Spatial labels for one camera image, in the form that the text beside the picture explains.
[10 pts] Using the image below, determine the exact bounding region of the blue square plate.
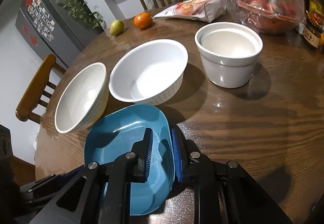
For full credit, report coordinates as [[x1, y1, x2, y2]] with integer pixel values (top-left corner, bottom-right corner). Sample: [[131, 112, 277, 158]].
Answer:
[[83, 103, 176, 217]]

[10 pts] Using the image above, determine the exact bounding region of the white ribbed bowl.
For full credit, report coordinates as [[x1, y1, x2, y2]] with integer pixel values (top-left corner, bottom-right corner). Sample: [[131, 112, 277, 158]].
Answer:
[[109, 39, 188, 106]]

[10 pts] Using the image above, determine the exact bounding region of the large beige bowl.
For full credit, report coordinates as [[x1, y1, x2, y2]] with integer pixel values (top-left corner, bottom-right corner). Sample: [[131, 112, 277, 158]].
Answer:
[[54, 62, 109, 134]]

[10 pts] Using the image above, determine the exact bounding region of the white ceramic ramekin pot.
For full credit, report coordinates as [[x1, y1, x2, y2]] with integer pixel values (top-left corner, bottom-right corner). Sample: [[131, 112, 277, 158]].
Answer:
[[194, 22, 263, 89]]

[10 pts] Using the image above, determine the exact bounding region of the wooden chair at left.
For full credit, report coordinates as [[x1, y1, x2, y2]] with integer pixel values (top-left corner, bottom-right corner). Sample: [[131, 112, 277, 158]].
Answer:
[[15, 54, 66, 124]]

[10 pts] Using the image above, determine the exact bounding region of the orange tangerine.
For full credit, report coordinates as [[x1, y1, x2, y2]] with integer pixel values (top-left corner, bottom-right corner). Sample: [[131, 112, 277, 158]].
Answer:
[[133, 12, 153, 30]]

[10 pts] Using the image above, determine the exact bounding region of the white snack package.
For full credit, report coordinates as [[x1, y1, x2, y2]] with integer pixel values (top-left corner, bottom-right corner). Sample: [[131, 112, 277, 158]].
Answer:
[[153, 0, 226, 23]]

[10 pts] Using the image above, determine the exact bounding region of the grey refrigerator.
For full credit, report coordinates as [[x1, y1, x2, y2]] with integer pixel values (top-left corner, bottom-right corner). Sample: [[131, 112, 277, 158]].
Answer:
[[15, 0, 103, 68]]

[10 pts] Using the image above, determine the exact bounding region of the brown sauce jar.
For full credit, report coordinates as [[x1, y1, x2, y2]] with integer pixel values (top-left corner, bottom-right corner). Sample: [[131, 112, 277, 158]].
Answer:
[[303, 16, 323, 49]]

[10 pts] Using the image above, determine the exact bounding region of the yellow cap sauce bottle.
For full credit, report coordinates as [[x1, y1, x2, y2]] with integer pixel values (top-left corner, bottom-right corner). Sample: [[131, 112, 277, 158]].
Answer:
[[309, 0, 323, 27]]

